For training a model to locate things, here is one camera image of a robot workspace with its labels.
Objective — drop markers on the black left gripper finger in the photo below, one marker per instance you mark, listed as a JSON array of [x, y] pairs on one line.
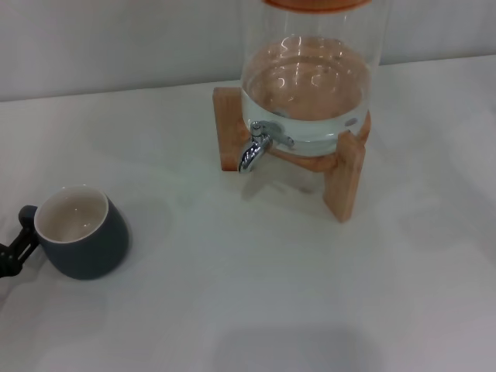
[[15, 252]]

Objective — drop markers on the black ceramic cup white inside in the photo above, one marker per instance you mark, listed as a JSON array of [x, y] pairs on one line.
[[97, 248]]

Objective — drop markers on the chrome dispenser faucet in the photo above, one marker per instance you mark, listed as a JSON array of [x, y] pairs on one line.
[[252, 151]]

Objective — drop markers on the wooden dispenser stand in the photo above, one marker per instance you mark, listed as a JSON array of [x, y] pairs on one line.
[[228, 131]]

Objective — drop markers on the glass water dispenser jar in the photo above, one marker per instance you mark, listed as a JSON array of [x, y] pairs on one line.
[[310, 77]]

